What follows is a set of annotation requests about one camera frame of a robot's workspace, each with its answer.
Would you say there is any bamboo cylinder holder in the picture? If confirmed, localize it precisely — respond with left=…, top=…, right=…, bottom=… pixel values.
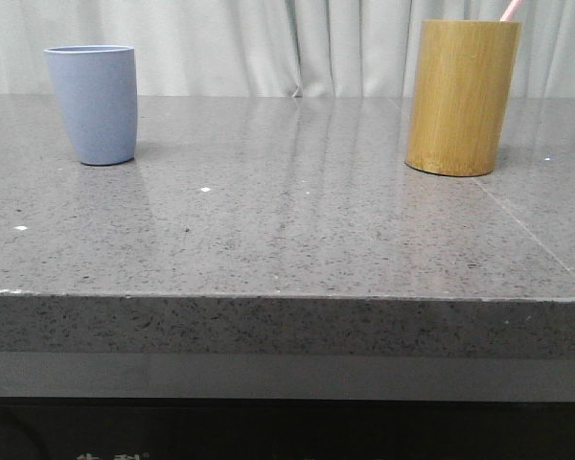
left=405, top=19, right=521, bottom=177

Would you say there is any grey-white curtain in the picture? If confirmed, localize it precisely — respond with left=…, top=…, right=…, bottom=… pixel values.
left=0, top=0, right=575, bottom=99

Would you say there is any pink chopstick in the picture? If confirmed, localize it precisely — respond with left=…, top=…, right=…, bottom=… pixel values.
left=499, top=0, right=522, bottom=22

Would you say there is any blue plastic cup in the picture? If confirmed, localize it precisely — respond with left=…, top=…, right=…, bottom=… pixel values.
left=44, top=45, right=138, bottom=166

